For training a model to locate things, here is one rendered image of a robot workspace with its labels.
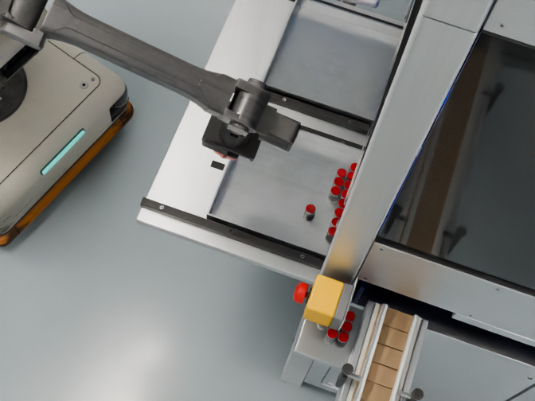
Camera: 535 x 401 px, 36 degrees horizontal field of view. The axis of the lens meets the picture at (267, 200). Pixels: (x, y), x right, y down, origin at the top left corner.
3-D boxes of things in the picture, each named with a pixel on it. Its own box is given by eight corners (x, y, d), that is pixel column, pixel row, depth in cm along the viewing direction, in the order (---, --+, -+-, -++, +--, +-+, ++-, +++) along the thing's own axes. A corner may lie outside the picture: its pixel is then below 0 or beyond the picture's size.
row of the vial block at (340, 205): (357, 173, 182) (361, 164, 178) (333, 245, 175) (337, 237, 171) (348, 170, 182) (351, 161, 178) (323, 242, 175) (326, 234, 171)
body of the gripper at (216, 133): (251, 163, 153) (260, 147, 146) (200, 142, 152) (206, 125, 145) (263, 134, 155) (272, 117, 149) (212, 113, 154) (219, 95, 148)
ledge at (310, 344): (376, 317, 171) (378, 315, 169) (359, 376, 166) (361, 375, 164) (312, 294, 172) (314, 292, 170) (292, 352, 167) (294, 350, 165)
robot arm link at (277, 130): (249, 75, 136) (228, 123, 135) (314, 103, 137) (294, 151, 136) (242, 89, 148) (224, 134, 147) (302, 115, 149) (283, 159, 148)
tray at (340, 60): (431, 48, 197) (435, 40, 194) (403, 139, 187) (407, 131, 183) (295, 4, 200) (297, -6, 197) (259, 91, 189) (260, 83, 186)
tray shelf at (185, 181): (435, 36, 201) (437, 32, 199) (352, 298, 172) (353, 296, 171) (247, -24, 205) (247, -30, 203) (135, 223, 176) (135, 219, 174)
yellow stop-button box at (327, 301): (348, 297, 162) (354, 285, 156) (337, 331, 159) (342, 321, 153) (311, 284, 163) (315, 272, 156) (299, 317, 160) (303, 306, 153)
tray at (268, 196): (393, 169, 183) (397, 161, 180) (360, 274, 173) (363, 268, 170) (247, 119, 186) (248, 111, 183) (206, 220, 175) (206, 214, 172)
